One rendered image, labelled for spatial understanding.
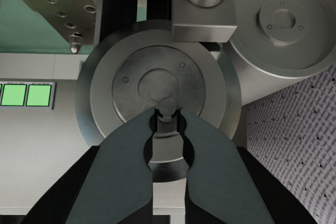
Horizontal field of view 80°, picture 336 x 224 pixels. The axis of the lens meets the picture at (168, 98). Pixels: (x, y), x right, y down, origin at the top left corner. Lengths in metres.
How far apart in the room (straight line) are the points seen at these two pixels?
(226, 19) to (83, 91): 0.13
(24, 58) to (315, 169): 3.60
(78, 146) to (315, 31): 0.49
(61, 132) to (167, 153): 0.42
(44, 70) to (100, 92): 3.28
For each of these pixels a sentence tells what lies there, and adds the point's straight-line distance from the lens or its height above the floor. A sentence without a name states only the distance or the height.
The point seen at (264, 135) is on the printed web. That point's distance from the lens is 0.38.
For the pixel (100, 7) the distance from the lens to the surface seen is 0.23.
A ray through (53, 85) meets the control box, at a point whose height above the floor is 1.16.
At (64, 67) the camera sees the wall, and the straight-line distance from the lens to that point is 3.33.
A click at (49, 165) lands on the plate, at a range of 0.57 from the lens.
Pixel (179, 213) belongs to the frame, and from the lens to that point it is 0.53.
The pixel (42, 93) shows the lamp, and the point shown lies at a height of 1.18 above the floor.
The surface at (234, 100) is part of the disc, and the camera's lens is 0.19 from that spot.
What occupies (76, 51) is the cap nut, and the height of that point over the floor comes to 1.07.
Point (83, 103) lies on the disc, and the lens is 0.19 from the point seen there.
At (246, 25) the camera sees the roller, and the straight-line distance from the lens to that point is 0.22.
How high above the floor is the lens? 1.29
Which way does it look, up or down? 12 degrees down
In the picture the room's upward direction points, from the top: 179 degrees counter-clockwise
